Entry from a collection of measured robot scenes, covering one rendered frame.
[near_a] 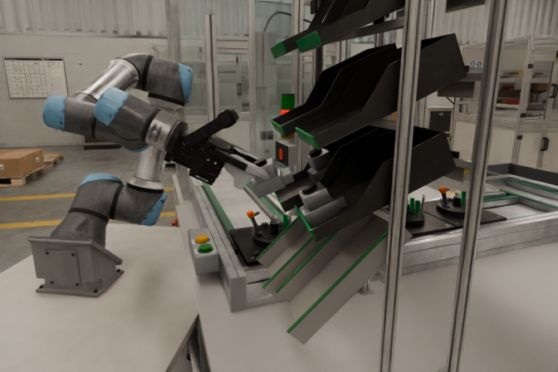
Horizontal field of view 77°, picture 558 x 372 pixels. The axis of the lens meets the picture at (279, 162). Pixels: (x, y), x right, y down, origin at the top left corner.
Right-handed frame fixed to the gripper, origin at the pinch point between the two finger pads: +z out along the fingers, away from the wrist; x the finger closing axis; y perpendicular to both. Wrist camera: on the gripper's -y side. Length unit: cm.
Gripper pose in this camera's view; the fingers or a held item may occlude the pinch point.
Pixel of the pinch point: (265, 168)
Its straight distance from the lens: 74.8
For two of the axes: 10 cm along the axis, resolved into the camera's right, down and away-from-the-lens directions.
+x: 0.1, 2.7, -9.6
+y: -4.5, 8.6, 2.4
